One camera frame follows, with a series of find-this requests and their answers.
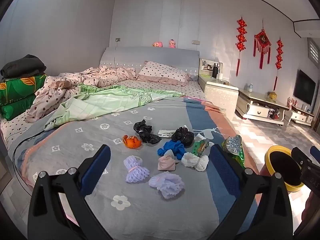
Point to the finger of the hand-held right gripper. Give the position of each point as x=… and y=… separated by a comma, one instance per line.
x=315, y=153
x=302, y=156

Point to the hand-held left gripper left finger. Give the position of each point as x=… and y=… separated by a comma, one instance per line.
x=98, y=170

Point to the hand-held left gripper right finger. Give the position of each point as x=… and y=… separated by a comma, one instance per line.
x=225, y=172

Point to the yellow trash bin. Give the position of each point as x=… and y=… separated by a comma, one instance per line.
x=280, y=167

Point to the green and silver snack bag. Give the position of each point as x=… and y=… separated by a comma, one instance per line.
x=233, y=145

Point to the white tissue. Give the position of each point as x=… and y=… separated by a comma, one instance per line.
x=193, y=161

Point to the green snack wrapper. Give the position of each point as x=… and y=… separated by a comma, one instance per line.
x=201, y=148

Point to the purple foam net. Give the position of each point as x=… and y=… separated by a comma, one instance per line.
x=136, y=168
x=166, y=183

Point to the orange peel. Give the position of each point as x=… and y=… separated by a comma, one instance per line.
x=132, y=142

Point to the small black plastic bag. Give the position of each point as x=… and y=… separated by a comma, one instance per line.
x=146, y=131

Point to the small white side cabinet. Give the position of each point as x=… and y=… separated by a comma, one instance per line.
x=300, y=116

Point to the white printed wrapper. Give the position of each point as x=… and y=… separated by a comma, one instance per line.
x=203, y=137

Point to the large tied black plastic bag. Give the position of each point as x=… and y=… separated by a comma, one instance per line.
x=182, y=135

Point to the blue rubber glove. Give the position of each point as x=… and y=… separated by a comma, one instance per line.
x=173, y=148

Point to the pink cloth bundle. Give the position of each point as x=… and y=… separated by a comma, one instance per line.
x=167, y=164

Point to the grey patterned blanket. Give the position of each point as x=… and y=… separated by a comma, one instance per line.
x=150, y=205

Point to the light green quilt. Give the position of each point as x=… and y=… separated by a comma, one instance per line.
x=100, y=105

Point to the large white tv cabinet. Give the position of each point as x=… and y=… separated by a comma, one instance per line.
x=257, y=108

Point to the black television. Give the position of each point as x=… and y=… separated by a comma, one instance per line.
x=303, y=87

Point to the yellow toy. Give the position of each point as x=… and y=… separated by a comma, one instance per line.
x=272, y=95

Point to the white printed paper packet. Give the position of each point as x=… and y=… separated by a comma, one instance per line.
x=167, y=133

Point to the white bedside cabinet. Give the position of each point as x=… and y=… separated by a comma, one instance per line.
x=220, y=92

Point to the small clear bottle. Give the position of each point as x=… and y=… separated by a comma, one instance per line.
x=250, y=88

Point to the pink polka dot duvet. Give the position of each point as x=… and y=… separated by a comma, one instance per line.
x=105, y=76

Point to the polka dot bed sheet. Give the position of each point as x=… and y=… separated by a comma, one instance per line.
x=155, y=86

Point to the black thermos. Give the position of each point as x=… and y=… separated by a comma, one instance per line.
x=215, y=71

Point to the long red knot ornament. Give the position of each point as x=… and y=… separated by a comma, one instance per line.
x=241, y=37
x=278, y=55

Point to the folded green leaf quilt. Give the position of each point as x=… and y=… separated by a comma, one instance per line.
x=17, y=92

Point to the pink polka dot pillow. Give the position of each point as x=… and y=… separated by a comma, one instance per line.
x=162, y=72

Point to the red diamond knot ornament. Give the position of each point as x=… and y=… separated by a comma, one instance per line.
x=262, y=40

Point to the grey bed headboard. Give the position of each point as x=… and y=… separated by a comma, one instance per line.
x=150, y=55

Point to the folded dark cloth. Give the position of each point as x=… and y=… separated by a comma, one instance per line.
x=22, y=66

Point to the pink plush toy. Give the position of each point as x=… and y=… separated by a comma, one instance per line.
x=157, y=44
x=172, y=43

